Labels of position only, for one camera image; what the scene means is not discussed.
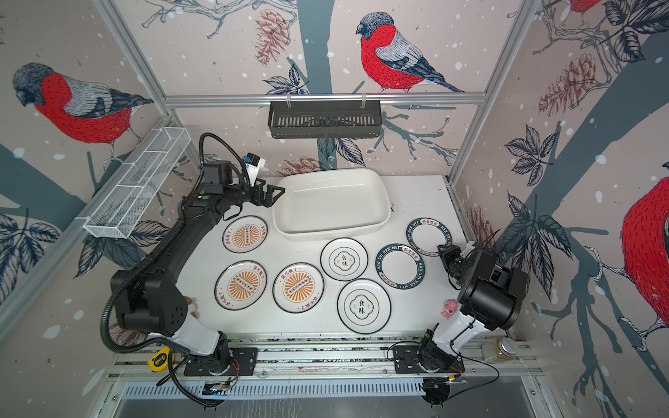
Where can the orange sunburst plate rear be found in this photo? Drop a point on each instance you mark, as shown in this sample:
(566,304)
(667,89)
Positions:
(245,234)

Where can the pink small toy figure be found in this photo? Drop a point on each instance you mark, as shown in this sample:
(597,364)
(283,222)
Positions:
(450,308)

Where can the orange sunburst plate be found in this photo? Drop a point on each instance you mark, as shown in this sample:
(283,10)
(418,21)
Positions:
(240,285)
(298,288)
(245,234)

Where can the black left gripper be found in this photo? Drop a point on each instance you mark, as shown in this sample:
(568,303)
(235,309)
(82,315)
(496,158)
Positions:
(260,200)

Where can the white wire mesh basket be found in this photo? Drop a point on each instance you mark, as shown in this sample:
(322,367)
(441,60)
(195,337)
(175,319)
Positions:
(124,206)

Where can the black hanging wire shelf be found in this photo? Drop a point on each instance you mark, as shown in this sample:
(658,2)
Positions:
(327,119)

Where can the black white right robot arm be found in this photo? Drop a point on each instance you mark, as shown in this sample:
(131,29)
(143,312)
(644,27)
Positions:
(490,296)

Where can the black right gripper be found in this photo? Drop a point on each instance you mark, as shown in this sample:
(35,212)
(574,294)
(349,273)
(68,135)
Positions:
(450,254)

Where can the orange sunburst plate centre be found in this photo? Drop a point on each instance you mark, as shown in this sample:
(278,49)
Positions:
(298,288)

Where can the green band plate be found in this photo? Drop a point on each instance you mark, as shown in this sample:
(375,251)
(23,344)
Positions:
(400,266)
(427,235)

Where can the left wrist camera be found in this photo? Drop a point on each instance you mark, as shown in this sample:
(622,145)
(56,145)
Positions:
(254,164)

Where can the brown small object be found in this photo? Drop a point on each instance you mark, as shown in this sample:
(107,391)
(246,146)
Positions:
(192,308)

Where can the white green-rim plate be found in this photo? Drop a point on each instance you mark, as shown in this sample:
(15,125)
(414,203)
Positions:
(364,306)
(344,259)

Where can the glass jar with lid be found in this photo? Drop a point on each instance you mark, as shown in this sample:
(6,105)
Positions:
(500,349)

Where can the yellow tape measure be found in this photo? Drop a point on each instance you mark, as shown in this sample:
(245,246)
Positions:
(159,362)

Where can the white plastic bin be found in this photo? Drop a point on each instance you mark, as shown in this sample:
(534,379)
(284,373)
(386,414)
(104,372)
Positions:
(331,204)

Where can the small circuit board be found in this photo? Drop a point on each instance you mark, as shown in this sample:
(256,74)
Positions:
(216,388)

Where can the orange sunburst plate front left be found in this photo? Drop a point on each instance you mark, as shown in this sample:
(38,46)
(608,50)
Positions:
(240,285)

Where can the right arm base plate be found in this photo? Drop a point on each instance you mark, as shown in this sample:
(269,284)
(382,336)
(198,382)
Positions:
(409,358)

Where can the white green-rim plate front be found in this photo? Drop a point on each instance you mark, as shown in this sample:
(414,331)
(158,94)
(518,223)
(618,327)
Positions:
(364,306)

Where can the white green-rim plate rear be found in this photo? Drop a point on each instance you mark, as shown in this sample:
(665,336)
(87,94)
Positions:
(344,259)

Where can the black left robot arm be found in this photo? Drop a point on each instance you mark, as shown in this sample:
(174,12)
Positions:
(146,306)

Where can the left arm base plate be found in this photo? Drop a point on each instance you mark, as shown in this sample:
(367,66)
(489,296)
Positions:
(234,362)

